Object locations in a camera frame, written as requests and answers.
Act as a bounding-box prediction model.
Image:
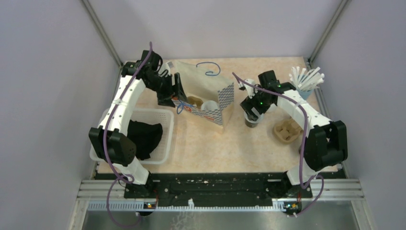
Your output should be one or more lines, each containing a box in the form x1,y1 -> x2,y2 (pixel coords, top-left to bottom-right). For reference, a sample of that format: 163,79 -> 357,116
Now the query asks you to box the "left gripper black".
147,72 -> 188,108

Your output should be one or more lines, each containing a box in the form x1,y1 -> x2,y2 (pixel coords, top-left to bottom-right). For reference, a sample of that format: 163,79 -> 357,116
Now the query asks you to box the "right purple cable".
232,72 -> 325,218

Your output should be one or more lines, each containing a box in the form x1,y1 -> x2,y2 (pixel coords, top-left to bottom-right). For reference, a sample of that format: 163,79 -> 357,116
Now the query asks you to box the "blue straw holder cup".
297,90 -> 314,100

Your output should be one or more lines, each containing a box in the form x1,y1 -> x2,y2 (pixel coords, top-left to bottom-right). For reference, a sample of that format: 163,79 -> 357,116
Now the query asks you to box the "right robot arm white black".
234,70 -> 348,197

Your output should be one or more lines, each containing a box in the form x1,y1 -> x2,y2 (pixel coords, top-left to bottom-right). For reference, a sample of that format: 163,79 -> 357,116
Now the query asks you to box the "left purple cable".
102,42 -> 154,229

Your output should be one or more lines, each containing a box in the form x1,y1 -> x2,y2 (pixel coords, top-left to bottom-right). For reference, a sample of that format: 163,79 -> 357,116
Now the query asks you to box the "black cloth in basket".
127,120 -> 163,161

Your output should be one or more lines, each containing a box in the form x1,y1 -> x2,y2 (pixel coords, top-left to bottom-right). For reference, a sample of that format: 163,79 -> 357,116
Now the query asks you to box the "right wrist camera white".
242,79 -> 258,99

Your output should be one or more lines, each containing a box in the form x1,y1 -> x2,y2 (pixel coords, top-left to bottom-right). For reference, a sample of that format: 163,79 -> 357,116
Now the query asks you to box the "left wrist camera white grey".
159,61 -> 174,76

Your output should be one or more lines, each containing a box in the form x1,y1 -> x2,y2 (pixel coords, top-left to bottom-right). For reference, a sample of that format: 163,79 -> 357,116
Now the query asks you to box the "brown pulp cup carrier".
273,118 -> 303,144

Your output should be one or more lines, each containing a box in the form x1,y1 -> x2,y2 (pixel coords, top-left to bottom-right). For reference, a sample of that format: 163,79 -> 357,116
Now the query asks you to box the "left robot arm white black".
89,49 -> 186,198

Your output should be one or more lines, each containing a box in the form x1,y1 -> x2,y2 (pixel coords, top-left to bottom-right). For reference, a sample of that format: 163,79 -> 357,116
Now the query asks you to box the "white plastic basket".
106,108 -> 174,166

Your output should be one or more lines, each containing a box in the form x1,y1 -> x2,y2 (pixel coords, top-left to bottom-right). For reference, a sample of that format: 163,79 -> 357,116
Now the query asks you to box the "paper bag blue checkered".
171,60 -> 235,132

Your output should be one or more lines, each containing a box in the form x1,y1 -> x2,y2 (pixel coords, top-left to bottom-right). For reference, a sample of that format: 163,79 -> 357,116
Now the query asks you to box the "purple cable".
232,72 -> 325,218
102,42 -> 154,229

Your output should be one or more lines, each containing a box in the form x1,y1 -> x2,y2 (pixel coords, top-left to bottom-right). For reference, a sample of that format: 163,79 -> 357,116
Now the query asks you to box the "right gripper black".
240,86 -> 273,122

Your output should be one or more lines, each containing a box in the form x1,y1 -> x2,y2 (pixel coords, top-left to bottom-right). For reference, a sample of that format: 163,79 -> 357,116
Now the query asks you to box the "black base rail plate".
124,172 -> 313,207

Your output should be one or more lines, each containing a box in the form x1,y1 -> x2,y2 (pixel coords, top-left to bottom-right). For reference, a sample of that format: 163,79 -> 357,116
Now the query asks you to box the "white slotted cable duct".
88,199 -> 286,212

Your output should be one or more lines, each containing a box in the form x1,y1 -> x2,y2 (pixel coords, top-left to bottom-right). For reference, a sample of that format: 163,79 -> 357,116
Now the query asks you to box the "brown pulp carrier top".
187,96 -> 203,109

